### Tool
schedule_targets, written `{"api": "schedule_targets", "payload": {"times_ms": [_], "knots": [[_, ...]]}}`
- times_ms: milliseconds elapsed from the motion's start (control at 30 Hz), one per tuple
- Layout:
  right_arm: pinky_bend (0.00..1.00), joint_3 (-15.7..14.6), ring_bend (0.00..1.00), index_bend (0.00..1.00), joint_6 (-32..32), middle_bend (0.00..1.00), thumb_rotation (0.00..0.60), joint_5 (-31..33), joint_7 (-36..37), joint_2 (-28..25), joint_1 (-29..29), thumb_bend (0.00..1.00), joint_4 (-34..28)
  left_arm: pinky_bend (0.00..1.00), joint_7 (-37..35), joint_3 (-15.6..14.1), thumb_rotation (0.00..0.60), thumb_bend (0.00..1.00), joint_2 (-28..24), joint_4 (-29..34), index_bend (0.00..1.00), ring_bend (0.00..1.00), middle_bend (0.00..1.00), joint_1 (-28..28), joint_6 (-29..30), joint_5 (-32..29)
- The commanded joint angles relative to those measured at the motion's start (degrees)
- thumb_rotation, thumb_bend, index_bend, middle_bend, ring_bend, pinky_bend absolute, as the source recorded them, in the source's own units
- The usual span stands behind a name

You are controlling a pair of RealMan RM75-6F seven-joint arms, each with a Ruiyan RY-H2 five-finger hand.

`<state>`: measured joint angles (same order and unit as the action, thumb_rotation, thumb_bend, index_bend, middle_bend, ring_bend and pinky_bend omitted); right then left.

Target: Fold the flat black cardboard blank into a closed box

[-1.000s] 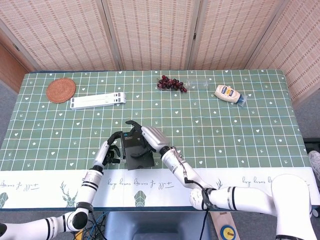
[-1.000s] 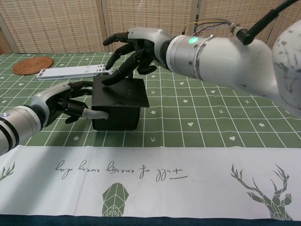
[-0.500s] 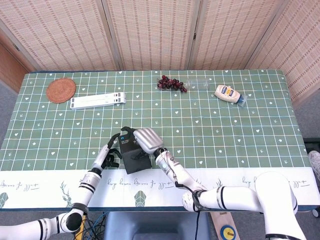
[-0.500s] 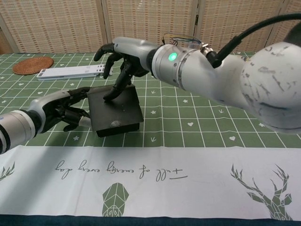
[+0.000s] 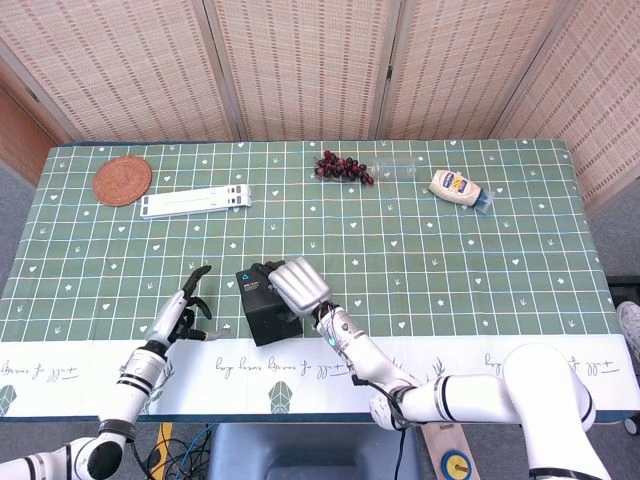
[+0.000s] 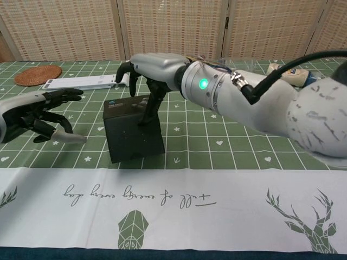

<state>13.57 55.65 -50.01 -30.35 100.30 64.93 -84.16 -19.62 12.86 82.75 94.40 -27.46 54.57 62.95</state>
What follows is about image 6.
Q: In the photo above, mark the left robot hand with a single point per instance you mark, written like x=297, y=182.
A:
x=24, y=111

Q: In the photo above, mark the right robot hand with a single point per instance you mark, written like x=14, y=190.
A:
x=157, y=66

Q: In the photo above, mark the black cardboard box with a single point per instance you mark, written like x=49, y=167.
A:
x=132, y=130

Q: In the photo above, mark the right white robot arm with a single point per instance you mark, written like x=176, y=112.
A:
x=257, y=105

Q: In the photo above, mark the round woven brown coaster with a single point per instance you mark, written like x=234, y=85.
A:
x=38, y=75

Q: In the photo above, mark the bamboo folding screen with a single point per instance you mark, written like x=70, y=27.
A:
x=173, y=27

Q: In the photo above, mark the white folding stand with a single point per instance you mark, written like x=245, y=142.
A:
x=81, y=82

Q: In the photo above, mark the clear plastic cup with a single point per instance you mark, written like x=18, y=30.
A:
x=250, y=65

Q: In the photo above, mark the green grid tablecloth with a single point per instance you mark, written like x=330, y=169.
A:
x=189, y=203

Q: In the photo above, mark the mayonnaise squeeze bottle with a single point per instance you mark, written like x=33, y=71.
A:
x=301, y=77

